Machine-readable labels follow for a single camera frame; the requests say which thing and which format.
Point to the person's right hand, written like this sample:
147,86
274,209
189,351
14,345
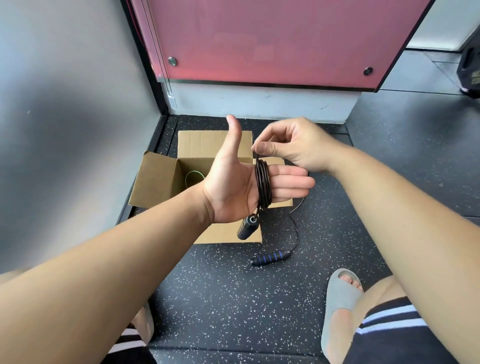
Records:
303,146

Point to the person's left hand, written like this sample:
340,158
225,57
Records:
228,191

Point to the brown cardboard box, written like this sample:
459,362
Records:
157,180

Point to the person's right forearm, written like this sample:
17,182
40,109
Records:
412,243

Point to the person's left forearm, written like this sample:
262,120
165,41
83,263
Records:
97,281

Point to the dark panel bolt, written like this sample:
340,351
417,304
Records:
368,71

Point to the pink glass panel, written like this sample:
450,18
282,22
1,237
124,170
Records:
277,37

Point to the silver panel bolt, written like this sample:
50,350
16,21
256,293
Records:
172,61

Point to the grey right slipper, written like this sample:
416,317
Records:
337,296

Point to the black gym equipment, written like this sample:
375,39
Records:
470,73

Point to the black white-striped shorts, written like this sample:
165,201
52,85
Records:
397,337

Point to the black wall edge trim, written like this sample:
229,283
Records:
148,63

